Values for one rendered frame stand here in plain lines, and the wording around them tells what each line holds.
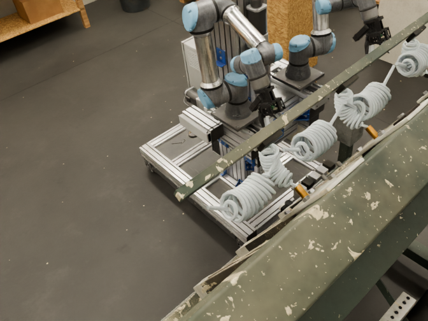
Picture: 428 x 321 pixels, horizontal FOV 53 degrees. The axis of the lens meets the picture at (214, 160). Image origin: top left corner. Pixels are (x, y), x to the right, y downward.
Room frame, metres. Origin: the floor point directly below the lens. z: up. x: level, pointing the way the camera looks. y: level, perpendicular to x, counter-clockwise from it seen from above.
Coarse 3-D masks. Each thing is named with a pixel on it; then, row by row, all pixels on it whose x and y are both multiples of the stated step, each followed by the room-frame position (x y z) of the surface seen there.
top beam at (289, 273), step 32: (416, 128) 0.57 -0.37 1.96; (384, 160) 0.50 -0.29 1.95; (416, 160) 0.51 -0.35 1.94; (352, 192) 0.44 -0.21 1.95; (384, 192) 0.45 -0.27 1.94; (416, 192) 0.46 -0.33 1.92; (288, 224) 0.44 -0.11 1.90; (320, 224) 0.39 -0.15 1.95; (352, 224) 0.40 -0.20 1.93; (384, 224) 0.40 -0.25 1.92; (256, 256) 0.36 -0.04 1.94; (288, 256) 0.34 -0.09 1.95; (320, 256) 0.35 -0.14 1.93; (352, 256) 0.35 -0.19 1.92; (224, 288) 0.30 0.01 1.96; (256, 288) 0.30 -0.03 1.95; (288, 288) 0.30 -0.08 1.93; (320, 288) 0.31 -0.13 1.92; (192, 320) 0.26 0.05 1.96; (224, 320) 0.26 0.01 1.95; (256, 320) 0.26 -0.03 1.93; (288, 320) 0.26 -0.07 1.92
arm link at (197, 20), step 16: (208, 0) 1.90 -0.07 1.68; (192, 16) 1.83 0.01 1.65; (208, 16) 1.85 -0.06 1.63; (192, 32) 1.85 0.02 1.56; (208, 32) 1.84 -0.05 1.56; (208, 48) 1.84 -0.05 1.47; (208, 64) 1.83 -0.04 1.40; (208, 80) 1.82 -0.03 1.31; (208, 96) 1.79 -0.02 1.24; (224, 96) 1.81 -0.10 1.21
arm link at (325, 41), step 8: (312, 0) 2.26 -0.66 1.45; (312, 8) 2.26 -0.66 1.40; (320, 16) 2.21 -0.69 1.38; (320, 24) 2.20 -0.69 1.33; (328, 24) 2.21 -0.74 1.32; (312, 32) 2.21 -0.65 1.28; (320, 32) 2.18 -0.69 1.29; (328, 32) 2.18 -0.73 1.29; (320, 40) 2.16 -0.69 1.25; (328, 40) 2.17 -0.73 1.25; (320, 48) 2.15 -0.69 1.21; (328, 48) 2.15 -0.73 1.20
